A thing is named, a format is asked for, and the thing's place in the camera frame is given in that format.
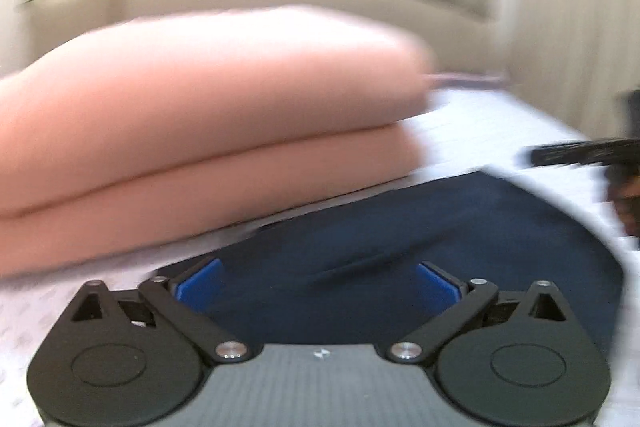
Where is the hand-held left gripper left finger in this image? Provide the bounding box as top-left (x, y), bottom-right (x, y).
top-left (70, 257), bottom-right (251, 364)

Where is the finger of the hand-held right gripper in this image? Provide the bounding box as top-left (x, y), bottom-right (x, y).
top-left (521, 138), bottom-right (632, 168)

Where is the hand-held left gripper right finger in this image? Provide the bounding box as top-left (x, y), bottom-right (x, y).
top-left (387, 261), bottom-right (571, 365)

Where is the mauve bed sheet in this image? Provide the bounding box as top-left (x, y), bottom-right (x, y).
top-left (424, 73), bottom-right (508, 88)

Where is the navy striped-sleeve hoodie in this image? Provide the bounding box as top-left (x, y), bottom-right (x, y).
top-left (149, 171), bottom-right (627, 362)

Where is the floral white bed quilt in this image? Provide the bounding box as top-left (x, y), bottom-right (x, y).
top-left (0, 84), bottom-right (640, 427)

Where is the pink pillow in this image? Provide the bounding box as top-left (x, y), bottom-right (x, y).
top-left (0, 4), bottom-right (442, 214)
top-left (0, 119), bottom-right (427, 282)

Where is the beige curtain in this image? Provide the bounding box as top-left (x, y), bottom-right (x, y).
top-left (492, 0), bottom-right (640, 142)

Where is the person's right hand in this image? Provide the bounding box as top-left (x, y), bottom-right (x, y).
top-left (611, 173), bottom-right (640, 239)

